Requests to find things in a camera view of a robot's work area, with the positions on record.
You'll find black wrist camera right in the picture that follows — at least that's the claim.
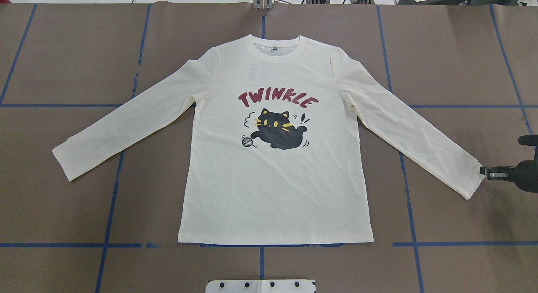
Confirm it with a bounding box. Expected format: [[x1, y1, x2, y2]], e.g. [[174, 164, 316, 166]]
[[517, 135, 538, 147]]

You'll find cream long-sleeve cat shirt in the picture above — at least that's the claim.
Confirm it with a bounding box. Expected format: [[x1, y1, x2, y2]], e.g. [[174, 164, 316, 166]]
[[52, 35, 484, 245]]

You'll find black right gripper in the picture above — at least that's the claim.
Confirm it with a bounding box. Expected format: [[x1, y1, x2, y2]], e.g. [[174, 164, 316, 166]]
[[480, 160, 538, 193]]

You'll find white mounting plate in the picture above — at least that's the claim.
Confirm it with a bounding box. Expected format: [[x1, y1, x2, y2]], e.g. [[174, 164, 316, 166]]
[[205, 279, 316, 293]]

